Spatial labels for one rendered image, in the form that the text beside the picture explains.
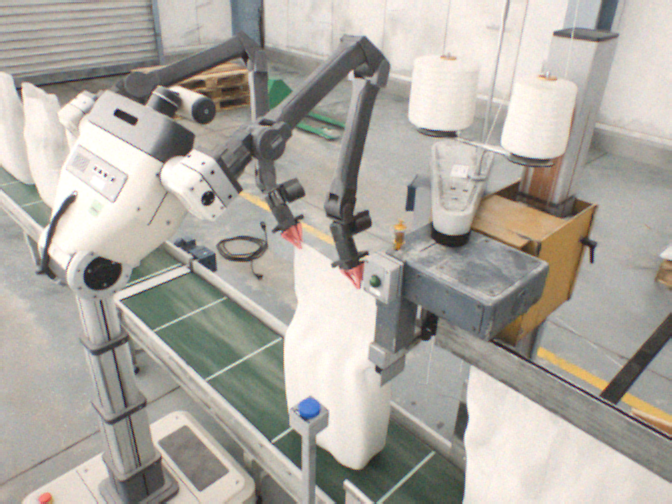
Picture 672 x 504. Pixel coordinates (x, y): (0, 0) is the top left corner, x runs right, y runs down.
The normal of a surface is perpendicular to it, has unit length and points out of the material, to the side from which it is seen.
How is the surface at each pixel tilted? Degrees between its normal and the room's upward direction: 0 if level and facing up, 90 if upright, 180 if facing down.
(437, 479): 0
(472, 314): 90
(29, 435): 0
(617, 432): 90
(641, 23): 90
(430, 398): 0
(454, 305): 90
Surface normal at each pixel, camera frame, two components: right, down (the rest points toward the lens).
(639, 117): -0.71, 0.33
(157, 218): 0.70, 0.38
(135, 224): 0.32, 0.80
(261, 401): 0.03, -0.86
